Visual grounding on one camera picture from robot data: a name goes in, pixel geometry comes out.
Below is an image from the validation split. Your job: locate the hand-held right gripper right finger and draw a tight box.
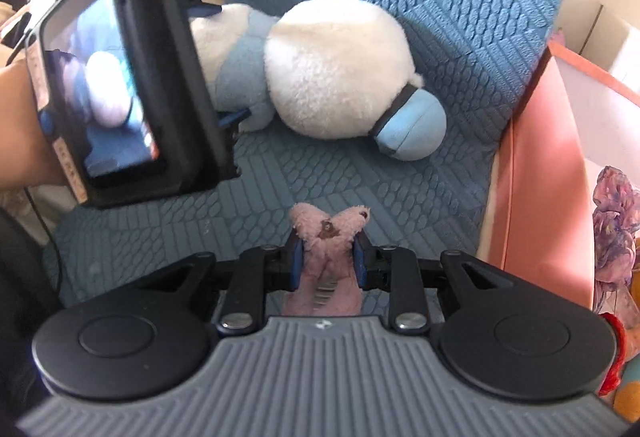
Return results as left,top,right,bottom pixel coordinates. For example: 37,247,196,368
352,231,516,337

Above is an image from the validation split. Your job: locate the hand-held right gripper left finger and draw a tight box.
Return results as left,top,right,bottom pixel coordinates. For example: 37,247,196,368
135,227,305,335

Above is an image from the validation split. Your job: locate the pink plush toy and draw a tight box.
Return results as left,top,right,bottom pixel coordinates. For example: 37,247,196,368
281,203,372,318

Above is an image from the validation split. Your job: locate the white and blue plush toy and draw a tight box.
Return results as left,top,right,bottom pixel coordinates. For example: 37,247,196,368
189,0,447,162

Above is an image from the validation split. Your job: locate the pink storage box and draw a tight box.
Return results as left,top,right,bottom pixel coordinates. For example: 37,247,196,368
480,42,640,318

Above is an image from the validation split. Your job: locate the purple gauze ribbon bow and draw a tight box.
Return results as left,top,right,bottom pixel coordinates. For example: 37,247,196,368
591,165,640,313

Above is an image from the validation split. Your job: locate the red knotted ornament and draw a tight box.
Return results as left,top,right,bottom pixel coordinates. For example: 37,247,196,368
597,312,628,395

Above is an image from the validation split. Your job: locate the person's left forearm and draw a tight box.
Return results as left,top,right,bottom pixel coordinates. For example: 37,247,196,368
0,64,68,190

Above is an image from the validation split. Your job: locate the brown bear plush toy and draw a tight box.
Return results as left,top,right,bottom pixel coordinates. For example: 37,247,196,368
612,357,640,423

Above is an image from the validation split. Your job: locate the white cardboard box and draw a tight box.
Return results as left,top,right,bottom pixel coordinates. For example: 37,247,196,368
552,0,640,85

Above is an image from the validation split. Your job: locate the black cable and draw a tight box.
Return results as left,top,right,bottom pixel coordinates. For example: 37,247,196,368
22,187,63,288

